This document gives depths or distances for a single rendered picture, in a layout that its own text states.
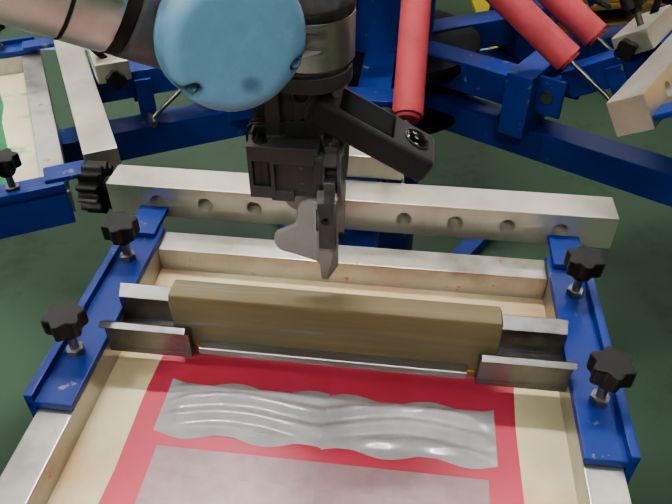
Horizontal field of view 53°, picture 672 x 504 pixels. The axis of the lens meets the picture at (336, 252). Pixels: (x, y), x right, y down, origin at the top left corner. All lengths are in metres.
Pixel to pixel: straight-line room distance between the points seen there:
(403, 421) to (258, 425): 0.15
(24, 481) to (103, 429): 0.10
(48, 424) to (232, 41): 0.51
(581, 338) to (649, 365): 1.46
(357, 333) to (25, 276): 1.96
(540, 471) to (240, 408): 0.32
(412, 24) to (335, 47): 0.61
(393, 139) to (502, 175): 2.37
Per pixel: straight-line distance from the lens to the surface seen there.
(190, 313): 0.75
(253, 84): 0.35
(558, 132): 1.33
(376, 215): 0.90
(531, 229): 0.92
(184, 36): 0.33
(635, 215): 2.86
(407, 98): 1.07
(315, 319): 0.72
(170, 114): 1.37
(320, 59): 0.52
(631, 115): 0.96
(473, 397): 0.77
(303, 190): 0.59
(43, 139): 1.22
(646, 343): 2.32
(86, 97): 1.21
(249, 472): 0.71
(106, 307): 0.83
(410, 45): 1.12
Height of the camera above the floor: 1.55
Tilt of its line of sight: 40 degrees down
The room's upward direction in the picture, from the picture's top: straight up
